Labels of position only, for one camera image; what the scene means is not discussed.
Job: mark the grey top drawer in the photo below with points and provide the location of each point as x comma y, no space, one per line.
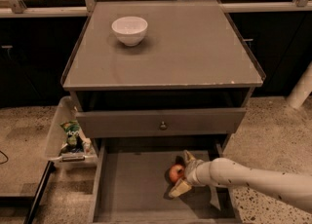
96,124

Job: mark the open grey middle drawer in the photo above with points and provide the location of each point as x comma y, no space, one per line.
132,184

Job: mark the white ceramic bowl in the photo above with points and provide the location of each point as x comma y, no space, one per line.
130,30

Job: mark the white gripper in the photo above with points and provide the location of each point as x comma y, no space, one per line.
192,172

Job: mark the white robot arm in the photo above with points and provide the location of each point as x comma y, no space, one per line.
289,188

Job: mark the clear plastic bin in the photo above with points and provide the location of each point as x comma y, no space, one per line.
56,136

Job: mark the grey drawer cabinet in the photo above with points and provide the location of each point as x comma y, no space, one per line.
191,57

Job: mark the red apple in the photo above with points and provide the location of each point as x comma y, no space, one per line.
176,172

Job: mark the white table leg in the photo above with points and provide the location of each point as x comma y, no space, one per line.
302,89

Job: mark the green snack bag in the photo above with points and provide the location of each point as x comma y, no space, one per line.
73,142

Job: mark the round drawer knob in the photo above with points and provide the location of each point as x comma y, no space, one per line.
163,126

